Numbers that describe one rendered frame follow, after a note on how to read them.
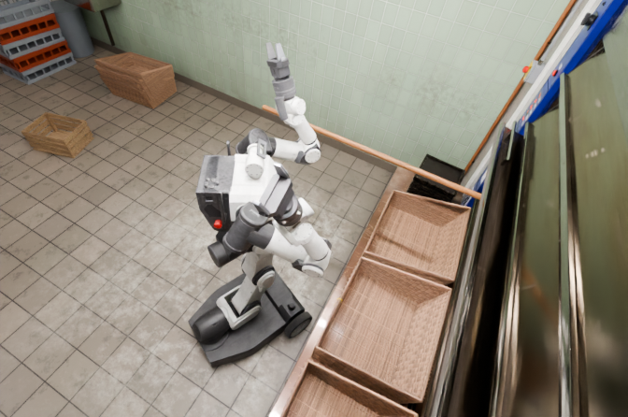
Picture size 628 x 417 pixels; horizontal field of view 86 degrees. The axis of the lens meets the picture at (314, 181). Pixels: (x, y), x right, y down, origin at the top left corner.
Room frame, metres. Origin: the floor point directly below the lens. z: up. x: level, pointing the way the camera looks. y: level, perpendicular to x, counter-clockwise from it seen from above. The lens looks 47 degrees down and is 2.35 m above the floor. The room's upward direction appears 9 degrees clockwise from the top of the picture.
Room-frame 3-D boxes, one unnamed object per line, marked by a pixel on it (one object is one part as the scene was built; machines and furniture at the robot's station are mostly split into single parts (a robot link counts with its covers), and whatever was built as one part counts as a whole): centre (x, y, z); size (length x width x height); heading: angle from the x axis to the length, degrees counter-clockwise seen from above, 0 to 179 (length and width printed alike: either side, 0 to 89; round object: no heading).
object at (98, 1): (3.62, 2.69, 0.69); 0.46 x 0.36 x 0.94; 69
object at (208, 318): (0.81, 0.31, 0.19); 0.64 x 0.52 x 0.33; 135
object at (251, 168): (0.87, 0.23, 1.46); 0.10 x 0.07 x 0.09; 10
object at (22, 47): (3.27, 3.39, 0.38); 0.60 x 0.40 x 0.15; 157
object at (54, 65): (3.28, 3.39, 0.08); 0.60 x 0.40 x 0.15; 161
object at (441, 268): (1.20, -0.66, 0.72); 0.56 x 0.49 x 0.28; 160
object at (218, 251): (0.82, 0.30, 1.00); 0.28 x 0.13 x 0.18; 135
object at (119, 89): (3.09, 2.08, 0.14); 0.56 x 0.49 x 0.28; 75
